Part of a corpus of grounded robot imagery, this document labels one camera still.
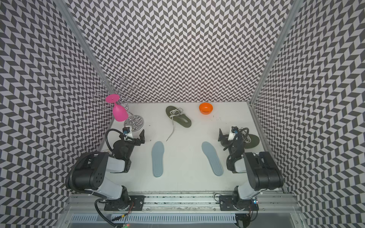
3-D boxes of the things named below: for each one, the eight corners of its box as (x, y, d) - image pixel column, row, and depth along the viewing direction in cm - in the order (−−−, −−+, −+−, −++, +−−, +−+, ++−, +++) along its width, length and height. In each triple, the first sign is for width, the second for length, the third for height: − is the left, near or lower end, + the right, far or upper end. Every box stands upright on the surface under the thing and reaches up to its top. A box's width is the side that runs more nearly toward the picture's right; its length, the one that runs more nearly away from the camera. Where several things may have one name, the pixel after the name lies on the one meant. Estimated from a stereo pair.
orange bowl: (199, 114, 113) (199, 111, 109) (199, 106, 119) (199, 102, 115) (212, 114, 113) (213, 111, 109) (211, 106, 119) (212, 102, 115)
